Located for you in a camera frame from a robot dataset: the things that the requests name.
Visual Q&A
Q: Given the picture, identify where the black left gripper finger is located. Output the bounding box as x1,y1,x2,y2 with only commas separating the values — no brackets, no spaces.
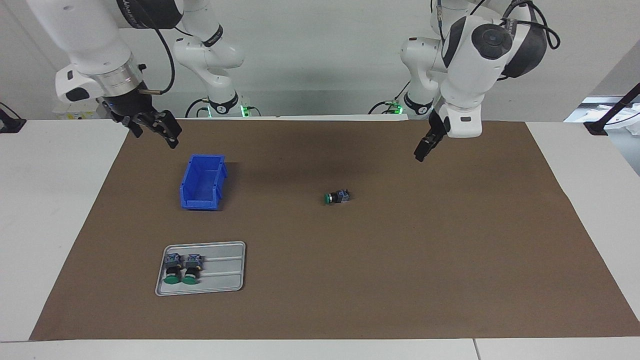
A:
414,131,443,162

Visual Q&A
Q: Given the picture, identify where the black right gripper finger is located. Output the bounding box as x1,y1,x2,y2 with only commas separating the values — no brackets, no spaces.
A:
142,110,182,150
114,116,143,138

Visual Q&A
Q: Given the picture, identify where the blue plastic bin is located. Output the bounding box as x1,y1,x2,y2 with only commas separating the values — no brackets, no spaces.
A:
179,154,228,211

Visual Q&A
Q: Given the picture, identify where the brown paper mat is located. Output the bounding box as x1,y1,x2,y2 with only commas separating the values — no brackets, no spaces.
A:
29,119,640,342

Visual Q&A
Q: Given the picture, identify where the grey metal tray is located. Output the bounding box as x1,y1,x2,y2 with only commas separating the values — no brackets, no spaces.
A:
155,241,247,297

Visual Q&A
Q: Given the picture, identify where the black base cable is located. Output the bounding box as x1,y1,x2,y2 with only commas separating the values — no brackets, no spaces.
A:
368,80,413,115
185,97,211,119

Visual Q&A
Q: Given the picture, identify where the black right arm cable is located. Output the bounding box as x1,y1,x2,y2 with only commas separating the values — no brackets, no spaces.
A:
137,27,177,96

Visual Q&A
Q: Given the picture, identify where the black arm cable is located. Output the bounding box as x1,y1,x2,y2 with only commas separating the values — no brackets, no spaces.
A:
137,27,177,96
435,0,561,51

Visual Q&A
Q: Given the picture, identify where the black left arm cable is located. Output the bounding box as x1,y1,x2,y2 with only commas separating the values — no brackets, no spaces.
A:
435,0,561,51

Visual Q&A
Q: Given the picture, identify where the black camera stand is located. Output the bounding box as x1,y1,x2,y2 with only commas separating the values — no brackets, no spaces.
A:
584,82,640,137

